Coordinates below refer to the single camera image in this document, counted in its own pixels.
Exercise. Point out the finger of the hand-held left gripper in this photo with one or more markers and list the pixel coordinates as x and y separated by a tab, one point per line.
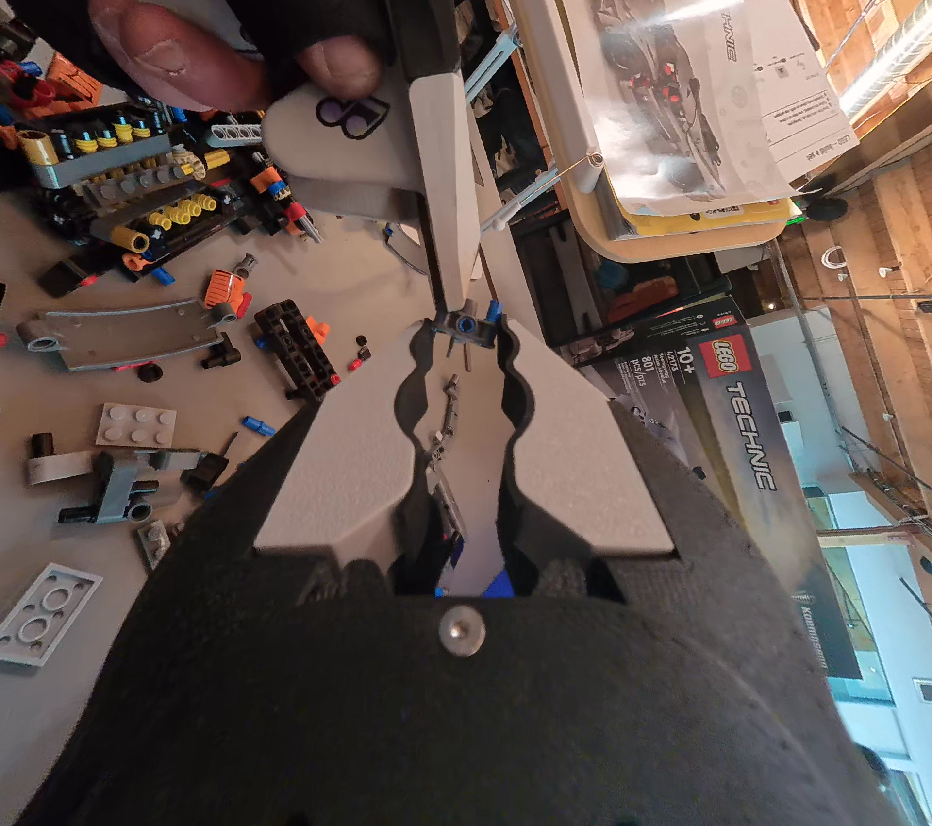
448	185

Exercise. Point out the white book stand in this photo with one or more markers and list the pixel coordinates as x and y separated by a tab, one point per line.
553	76

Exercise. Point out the lego instruction booklet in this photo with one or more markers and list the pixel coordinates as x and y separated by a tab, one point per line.
728	76

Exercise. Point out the lego car chassis assembly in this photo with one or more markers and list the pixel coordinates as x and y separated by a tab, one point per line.
109	163

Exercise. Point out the lego set box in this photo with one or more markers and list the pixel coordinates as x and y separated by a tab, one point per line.
728	440

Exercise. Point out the grey lego cylinder bracket assembly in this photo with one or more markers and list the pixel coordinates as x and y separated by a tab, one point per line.
445	498

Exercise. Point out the dark grey lego connector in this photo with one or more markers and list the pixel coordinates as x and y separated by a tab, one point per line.
462	327

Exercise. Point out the black lego frame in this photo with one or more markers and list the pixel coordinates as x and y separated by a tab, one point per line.
298	352

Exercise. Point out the orange striped lego panel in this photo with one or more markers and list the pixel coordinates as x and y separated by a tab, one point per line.
224	291

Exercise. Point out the light grey studded lego plate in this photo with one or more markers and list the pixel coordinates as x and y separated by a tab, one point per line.
135	425

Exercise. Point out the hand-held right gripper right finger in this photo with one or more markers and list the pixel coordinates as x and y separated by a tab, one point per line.
590	476

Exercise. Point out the lego subassembly with curved panel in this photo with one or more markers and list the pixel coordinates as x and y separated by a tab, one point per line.
124	338

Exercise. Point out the person's left hand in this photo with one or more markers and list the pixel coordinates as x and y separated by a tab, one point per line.
167	54

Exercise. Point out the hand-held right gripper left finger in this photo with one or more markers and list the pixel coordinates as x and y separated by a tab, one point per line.
342	476

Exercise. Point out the blue bin holding plastic bags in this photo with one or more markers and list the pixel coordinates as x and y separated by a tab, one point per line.
499	585

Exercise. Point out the ceiling light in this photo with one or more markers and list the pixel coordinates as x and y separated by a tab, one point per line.
888	61

